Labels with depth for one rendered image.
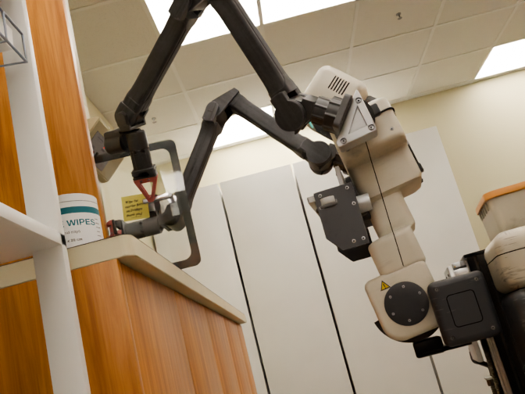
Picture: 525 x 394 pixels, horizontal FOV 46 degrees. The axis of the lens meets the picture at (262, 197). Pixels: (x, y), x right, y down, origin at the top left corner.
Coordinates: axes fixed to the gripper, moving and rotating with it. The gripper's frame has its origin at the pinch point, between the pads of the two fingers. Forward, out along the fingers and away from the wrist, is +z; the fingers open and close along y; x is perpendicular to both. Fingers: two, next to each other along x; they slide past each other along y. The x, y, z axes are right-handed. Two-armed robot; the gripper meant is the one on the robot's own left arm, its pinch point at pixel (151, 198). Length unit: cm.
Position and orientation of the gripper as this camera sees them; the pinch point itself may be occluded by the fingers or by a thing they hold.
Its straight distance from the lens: 181.4
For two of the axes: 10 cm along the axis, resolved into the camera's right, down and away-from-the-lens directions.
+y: 1.2, 1.7, -9.8
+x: 9.7, -2.1, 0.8
